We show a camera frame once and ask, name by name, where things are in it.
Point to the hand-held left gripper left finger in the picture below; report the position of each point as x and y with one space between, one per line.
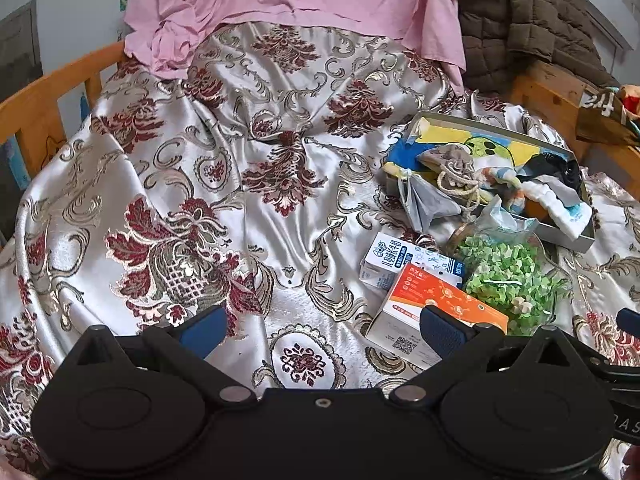
205 327

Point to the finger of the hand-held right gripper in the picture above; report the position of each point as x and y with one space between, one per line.
631 319

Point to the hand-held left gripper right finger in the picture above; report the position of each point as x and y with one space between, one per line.
442 332

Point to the white muslin towel blue print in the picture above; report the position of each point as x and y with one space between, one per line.
570 215

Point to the grey face mask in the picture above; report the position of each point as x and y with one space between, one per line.
430 205

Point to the striped yellow baby sock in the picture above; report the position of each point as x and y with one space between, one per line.
500 180

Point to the black cloth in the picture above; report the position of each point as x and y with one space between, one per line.
550 167

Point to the grey tray with cartoon drawing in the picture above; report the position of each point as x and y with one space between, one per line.
450 135

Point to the orange and white carton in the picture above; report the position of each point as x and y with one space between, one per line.
440 300

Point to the clear bag of green pieces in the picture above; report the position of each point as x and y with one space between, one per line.
505 280

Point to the white and blue milk carton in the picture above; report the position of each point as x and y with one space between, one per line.
395 262

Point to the clear bluish plastic wrapper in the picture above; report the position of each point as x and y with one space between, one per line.
505 217

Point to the floral satin bedspread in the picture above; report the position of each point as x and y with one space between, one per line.
200 160

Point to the brown quilted jacket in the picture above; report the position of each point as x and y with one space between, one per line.
540 20

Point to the white air conditioner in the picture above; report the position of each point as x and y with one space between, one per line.
605 5

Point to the wooden bed frame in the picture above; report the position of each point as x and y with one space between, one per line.
545 95

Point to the wooden bed rail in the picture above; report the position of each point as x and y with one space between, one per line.
45 105

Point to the grey picture frame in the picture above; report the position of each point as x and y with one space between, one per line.
17 45

